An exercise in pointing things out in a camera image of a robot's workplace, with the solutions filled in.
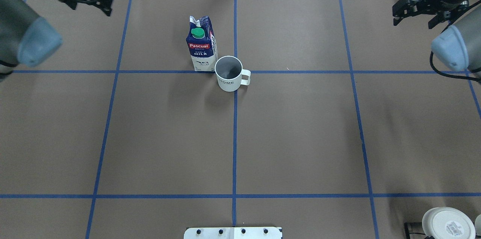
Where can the blue white milk carton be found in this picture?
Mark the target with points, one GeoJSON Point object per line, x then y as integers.
{"type": "Point", "coordinates": [202, 44]}

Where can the brown paper table cover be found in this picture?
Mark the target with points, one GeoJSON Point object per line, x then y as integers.
{"type": "Point", "coordinates": [343, 132]}

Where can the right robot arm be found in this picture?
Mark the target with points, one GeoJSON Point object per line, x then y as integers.
{"type": "Point", "coordinates": [458, 45]}

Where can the white home mug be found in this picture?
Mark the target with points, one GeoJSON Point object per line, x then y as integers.
{"type": "Point", "coordinates": [231, 74]}

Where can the white mug rack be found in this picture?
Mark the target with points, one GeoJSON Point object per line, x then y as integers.
{"type": "Point", "coordinates": [447, 223]}
{"type": "Point", "coordinates": [477, 225]}

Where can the black wire mug rack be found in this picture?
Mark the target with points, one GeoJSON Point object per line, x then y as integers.
{"type": "Point", "coordinates": [414, 230]}

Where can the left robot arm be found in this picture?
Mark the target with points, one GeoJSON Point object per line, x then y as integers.
{"type": "Point", "coordinates": [25, 37]}

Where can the white mug lower rack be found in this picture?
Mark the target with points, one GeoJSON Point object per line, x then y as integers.
{"type": "Point", "coordinates": [477, 225]}

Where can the white camera pole base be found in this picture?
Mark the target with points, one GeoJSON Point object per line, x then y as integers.
{"type": "Point", "coordinates": [233, 233]}

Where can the white mug upper rack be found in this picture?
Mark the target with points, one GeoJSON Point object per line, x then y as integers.
{"type": "Point", "coordinates": [447, 223]}

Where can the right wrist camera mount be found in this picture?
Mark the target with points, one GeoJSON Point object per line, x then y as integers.
{"type": "Point", "coordinates": [403, 9]}

